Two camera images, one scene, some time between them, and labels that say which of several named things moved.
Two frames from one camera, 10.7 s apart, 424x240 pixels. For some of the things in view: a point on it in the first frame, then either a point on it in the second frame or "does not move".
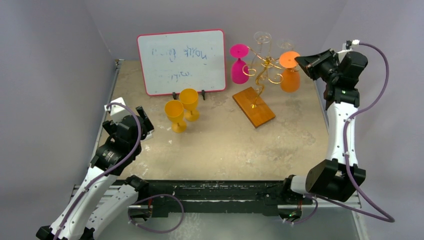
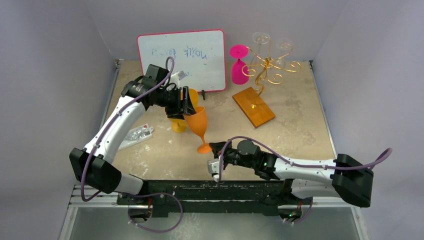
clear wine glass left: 263,38 does not move
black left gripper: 112,128 to 181,107
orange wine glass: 290,71 to 197,122
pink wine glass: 240,70 does not move
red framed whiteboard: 171,62 does not move
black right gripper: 315,64 to 223,153
